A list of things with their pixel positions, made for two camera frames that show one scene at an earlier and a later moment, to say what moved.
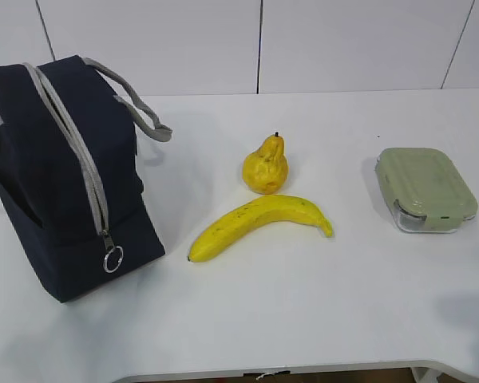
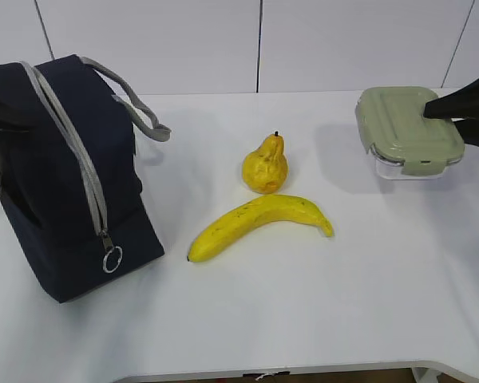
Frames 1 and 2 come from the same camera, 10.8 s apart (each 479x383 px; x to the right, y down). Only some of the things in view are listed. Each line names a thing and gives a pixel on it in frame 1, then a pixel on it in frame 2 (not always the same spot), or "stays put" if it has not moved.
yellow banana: (272, 209) stays put
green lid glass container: (424, 191) to (404, 143)
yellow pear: (265, 170) stays put
